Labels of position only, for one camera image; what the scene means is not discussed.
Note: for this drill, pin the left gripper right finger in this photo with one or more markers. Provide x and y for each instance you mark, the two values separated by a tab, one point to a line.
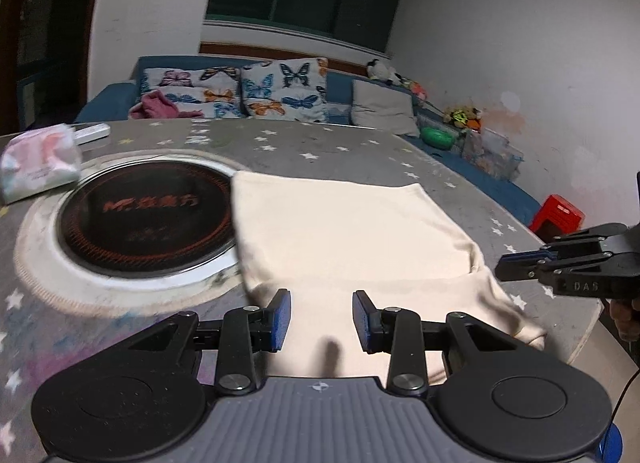
397	332

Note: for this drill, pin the grey plain cushion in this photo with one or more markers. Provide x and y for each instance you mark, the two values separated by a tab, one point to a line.
383	108

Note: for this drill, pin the grey star tablecloth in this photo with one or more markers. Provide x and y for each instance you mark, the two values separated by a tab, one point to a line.
141	388

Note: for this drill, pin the operator right hand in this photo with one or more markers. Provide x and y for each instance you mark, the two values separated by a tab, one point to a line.
625	315

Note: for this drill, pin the yellow orange plush toys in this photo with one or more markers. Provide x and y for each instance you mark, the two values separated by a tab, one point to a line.
464	117

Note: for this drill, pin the black round induction cooktop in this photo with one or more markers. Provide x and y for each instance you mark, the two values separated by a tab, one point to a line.
144	232

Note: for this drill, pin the blue corner sofa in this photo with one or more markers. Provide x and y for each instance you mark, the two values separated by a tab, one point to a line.
114	101

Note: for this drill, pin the green bowl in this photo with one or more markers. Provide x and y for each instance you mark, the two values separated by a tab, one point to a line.
437	139

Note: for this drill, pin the clear plastic storage box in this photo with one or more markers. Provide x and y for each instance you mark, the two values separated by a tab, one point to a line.
492	153

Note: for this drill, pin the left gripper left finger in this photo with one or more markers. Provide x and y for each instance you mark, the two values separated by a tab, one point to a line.
244	332

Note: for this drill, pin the red plastic stool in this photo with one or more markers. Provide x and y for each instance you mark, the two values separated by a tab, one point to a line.
556	217

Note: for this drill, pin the cream sweatshirt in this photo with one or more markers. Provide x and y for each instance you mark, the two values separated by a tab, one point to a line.
324	240

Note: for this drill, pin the pink tissue pack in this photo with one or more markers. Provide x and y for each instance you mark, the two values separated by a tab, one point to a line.
39	160

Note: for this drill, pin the left butterfly pillow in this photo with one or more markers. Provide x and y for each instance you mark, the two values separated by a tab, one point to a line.
214	91

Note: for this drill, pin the butterfly pillow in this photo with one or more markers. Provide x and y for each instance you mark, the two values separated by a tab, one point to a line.
214	91
286	90

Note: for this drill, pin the white remote control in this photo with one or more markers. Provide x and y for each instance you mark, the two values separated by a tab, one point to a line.
91	133

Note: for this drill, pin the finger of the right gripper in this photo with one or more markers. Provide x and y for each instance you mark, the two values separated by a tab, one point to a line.
537	253
521	267

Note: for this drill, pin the right butterfly pillow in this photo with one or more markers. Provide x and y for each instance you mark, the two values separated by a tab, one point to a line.
286	90

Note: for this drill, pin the black white plush toy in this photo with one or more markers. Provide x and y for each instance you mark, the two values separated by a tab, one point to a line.
382	72

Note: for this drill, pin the pink cloth on sofa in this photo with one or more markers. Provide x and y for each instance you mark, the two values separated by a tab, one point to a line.
159	105

